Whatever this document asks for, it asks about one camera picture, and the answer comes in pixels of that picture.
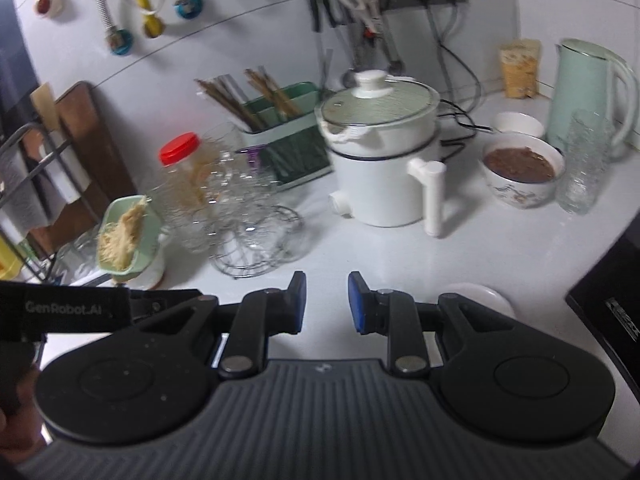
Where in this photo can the black appliance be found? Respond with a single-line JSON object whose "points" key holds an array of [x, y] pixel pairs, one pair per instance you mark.
{"points": [[610, 280]]}

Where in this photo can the white plastic container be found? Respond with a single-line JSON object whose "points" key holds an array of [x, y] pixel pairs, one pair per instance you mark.
{"points": [[70, 180]]}

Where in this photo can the red white wall cap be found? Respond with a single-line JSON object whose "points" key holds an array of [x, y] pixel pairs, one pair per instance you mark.
{"points": [[49, 5]]}

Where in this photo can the brown food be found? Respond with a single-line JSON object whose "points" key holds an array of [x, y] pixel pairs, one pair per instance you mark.
{"points": [[520, 162]]}

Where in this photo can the tall textured glass tumbler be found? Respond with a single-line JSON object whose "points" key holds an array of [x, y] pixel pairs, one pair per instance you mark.
{"points": [[582, 170]]}

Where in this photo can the white bowl with brown foot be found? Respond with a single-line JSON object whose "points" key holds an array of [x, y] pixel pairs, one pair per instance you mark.
{"points": [[155, 270]]}

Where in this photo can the patterned white bowl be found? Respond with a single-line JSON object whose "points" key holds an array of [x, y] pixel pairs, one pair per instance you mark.
{"points": [[515, 192]]}

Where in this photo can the white electric cooking pot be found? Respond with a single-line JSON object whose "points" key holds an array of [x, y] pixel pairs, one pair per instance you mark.
{"points": [[380, 180]]}

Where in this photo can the bundle of wooden chopsticks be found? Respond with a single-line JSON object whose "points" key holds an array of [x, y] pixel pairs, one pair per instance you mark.
{"points": [[235, 105]]}

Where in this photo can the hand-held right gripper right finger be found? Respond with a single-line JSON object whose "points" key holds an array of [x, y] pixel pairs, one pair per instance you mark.
{"points": [[356, 305]]}

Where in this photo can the glass jar with red lid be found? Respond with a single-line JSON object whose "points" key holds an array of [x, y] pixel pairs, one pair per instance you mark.
{"points": [[180, 152]]}

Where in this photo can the orange snack packet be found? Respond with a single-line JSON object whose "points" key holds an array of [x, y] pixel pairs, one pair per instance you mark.
{"points": [[520, 70]]}

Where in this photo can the green electric kettle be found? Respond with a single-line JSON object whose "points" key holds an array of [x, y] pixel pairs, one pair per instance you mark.
{"points": [[580, 90]]}

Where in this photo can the small white bowl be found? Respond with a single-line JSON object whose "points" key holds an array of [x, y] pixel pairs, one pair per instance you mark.
{"points": [[520, 122]]}

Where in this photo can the glass pot lid white knob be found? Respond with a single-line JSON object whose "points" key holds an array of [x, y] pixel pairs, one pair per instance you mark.
{"points": [[380, 105]]}

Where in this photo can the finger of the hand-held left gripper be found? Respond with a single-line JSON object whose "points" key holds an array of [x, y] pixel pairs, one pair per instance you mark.
{"points": [[155, 305]]}

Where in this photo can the black metal dish rack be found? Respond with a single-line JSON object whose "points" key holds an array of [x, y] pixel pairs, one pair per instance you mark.
{"points": [[25, 128]]}

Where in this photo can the green strainer bowl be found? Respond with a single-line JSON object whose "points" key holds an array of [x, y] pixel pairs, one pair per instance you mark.
{"points": [[150, 230]]}

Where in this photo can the plain drinking glass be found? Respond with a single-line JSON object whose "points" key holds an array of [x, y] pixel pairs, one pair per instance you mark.
{"points": [[82, 255]]}

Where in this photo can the white plate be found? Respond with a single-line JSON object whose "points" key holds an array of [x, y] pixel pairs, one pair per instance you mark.
{"points": [[480, 297]]}

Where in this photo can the clear textured glass cup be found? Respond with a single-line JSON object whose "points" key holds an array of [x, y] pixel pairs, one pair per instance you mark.
{"points": [[225, 155], [290, 240]]}

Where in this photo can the enoki mushrooms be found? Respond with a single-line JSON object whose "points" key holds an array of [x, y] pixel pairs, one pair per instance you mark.
{"points": [[120, 240]]}

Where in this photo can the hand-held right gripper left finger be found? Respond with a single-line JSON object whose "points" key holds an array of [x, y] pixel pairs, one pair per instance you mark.
{"points": [[299, 305]]}

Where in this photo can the green chopstick holder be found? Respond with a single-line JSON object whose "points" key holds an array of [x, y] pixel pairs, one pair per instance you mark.
{"points": [[295, 140]]}

